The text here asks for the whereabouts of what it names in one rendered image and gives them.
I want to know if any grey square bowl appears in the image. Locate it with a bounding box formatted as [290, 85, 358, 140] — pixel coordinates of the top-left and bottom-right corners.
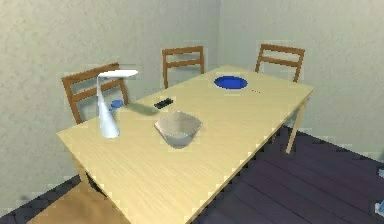
[153, 110, 204, 149]

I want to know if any black remote control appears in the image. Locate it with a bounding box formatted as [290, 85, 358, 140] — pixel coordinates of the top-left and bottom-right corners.
[153, 97, 174, 109]

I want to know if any blue round plate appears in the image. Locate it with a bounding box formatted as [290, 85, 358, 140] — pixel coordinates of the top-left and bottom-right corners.
[213, 75, 249, 90]

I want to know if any brown wooden chair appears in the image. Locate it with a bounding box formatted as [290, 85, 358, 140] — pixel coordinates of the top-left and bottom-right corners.
[161, 45, 205, 90]
[254, 43, 306, 84]
[60, 62, 130, 125]

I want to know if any pale wooden table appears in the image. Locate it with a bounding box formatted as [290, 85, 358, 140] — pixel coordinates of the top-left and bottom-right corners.
[55, 64, 315, 224]

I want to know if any white desk lamp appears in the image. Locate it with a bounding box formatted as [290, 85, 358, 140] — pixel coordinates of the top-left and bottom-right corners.
[96, 69, 139, 139]

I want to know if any pale blue object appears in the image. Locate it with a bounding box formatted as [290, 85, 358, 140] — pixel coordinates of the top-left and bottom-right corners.
[374, 168, 384, 218]

